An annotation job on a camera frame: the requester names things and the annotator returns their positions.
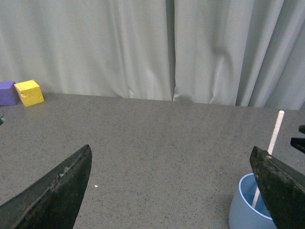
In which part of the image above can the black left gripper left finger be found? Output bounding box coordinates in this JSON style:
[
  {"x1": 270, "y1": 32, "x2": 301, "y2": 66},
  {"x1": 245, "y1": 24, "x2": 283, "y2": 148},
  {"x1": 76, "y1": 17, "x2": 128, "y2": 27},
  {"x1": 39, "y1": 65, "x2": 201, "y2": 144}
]
[{"x1": 0, "y1": 145, "x2": 92, "y2": 229}]

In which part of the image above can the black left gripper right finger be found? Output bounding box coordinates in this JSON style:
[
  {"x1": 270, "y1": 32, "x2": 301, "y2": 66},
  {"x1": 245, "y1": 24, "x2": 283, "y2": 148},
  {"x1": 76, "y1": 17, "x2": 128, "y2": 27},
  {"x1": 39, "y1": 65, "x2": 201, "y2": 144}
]
[{"x1": 290, "y1": 125, "x2": 305, "y2": 153}]

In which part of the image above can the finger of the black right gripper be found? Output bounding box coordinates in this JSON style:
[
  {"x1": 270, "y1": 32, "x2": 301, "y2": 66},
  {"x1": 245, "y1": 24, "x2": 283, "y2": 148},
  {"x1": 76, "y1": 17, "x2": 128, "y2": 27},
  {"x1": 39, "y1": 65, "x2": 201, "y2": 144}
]
[{"x1": 250, "y1": 146, "x2": 305, "y2": 229}]

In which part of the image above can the white chopstick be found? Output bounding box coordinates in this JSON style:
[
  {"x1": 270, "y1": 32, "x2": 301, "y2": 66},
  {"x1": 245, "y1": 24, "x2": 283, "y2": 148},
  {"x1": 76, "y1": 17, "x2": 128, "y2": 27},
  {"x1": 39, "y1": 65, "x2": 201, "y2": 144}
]
[{"x1": 252, "y1": 110, "x2": 285, "y2": 208}]

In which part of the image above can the light blue cup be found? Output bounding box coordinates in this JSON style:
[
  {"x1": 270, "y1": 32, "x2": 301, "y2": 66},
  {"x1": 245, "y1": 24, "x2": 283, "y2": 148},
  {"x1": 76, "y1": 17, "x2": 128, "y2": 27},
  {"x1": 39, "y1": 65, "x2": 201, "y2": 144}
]
[{"x1": 228, "y1": 173, "x2": 276, "y2": 229}]

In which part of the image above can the dark object at left edge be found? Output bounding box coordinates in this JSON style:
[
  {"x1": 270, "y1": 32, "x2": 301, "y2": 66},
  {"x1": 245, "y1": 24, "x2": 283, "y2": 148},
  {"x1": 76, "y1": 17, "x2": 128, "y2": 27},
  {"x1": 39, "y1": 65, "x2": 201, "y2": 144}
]
[{"x1": 0, "y1": 114, "x2": 5, "y2": 125}]

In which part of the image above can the grey-white curtain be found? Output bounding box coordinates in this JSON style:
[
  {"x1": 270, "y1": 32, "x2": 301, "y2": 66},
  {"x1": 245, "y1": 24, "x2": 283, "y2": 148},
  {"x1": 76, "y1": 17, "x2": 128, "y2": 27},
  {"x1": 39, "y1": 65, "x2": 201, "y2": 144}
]
[{"x1": 0, "y1": 0, "x2": 305, "y2": 110}]

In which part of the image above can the yellow foam cube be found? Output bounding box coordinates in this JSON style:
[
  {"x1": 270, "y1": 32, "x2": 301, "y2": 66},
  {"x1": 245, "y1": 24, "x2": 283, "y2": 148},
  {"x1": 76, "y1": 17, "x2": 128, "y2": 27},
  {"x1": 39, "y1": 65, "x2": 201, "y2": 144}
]
[{"x1": 14, "y1": 80, "x2": 44, "y2": 107}]

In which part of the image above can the purple foam cube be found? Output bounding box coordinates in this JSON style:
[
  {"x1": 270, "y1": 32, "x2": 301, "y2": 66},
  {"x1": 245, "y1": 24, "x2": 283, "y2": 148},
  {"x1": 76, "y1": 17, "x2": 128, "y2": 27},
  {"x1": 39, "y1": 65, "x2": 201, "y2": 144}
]
[{"x1": 0, "y1": 81, "x2": 20, "y2": 106}]

